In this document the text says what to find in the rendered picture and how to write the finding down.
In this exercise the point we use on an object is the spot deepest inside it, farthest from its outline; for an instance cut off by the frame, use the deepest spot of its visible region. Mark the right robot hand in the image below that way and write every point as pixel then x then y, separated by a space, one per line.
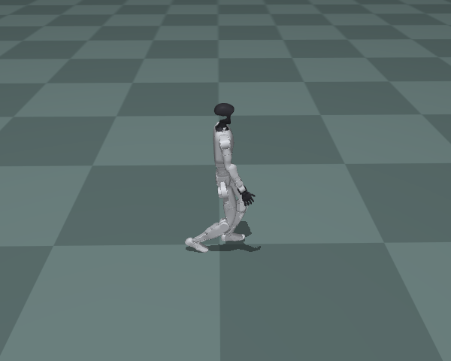
pixel 246 196

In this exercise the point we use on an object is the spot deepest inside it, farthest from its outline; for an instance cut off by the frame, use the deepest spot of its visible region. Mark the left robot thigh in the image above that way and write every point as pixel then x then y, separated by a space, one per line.
pixel 240 203

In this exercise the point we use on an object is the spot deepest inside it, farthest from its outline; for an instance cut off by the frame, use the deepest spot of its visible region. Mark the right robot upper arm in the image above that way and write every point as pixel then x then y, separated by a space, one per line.
pixel 225 147

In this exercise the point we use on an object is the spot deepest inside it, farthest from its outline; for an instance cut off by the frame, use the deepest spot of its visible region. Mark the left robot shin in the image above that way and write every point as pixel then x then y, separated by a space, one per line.
pixel 238 217

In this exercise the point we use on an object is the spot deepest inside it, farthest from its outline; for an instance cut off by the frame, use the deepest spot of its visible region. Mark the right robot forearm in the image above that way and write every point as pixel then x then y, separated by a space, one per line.
pixel 235 178

